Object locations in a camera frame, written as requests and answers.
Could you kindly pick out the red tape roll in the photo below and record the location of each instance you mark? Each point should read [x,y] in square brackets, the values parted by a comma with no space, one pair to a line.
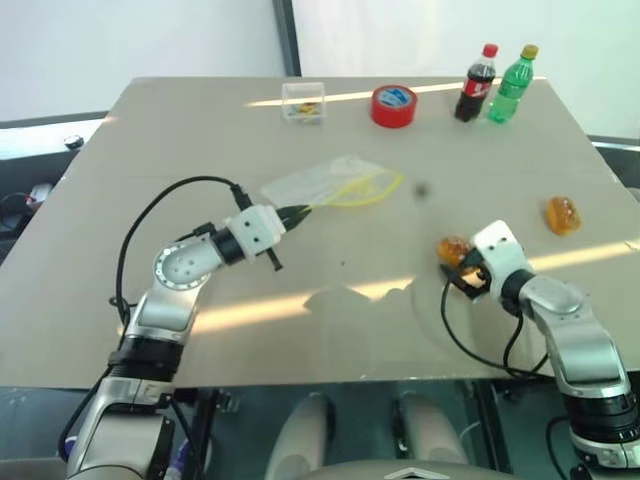
[393,106]

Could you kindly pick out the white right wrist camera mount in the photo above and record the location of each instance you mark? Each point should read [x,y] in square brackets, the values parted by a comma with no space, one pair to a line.
[500,250]

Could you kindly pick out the orange snack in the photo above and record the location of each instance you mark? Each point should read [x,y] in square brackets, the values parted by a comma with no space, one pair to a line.
[563,214]
[454,248]

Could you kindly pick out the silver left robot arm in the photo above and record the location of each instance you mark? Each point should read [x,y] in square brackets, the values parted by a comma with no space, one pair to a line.
[175,270]

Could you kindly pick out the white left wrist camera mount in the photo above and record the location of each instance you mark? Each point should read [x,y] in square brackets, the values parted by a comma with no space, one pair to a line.
[252,227]

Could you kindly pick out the clear plastic box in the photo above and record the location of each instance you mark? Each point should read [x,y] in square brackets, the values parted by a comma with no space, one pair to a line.
[303,103]

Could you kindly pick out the green bottle yellow cap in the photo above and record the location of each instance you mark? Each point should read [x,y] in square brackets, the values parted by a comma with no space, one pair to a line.
[510,86]

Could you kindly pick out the clear plastic bag yellow zip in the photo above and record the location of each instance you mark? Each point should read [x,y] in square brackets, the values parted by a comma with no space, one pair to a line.
[330,182]

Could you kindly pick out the dark vertical post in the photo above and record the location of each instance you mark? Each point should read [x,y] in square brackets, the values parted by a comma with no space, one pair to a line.
[287,37]

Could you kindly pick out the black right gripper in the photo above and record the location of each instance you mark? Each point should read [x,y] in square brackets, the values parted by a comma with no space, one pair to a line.
[472,289]

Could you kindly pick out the cola bottle red cap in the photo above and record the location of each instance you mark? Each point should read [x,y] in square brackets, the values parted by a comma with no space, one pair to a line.
[475,85]

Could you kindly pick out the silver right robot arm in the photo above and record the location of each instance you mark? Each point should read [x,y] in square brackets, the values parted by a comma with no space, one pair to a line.
[585,345]

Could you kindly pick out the grey rounded robot leg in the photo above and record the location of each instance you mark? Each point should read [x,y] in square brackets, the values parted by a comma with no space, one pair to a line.
[300,435]
[430,430]

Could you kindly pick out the red and white item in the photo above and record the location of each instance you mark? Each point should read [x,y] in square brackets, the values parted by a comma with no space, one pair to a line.
[40,192]

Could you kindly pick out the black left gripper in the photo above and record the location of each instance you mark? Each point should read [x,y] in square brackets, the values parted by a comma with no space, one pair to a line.
[282,218]

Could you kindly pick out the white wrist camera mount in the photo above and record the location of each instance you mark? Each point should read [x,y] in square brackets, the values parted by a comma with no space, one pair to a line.
[500,250]
[252,227]

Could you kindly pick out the grey robot torso cover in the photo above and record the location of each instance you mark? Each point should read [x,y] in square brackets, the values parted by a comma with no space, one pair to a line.
[405,473]

